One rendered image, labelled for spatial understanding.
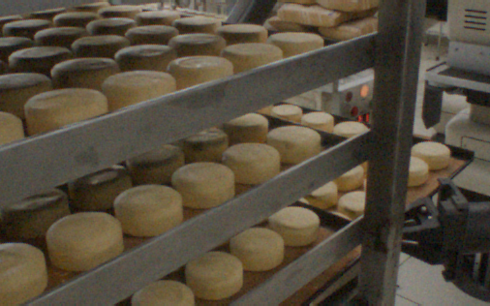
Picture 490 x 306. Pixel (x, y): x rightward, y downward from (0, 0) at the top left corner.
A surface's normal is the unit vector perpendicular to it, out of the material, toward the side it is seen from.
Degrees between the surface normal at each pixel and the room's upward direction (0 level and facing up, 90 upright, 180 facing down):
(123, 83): 0
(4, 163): 90
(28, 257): 0
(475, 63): 91
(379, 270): 90
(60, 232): 0
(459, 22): 99
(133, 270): 90
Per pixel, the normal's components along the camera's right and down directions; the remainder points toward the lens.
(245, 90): 0.74, 0.26
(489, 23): -0.66, 0.43
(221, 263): -0.01, -0.92
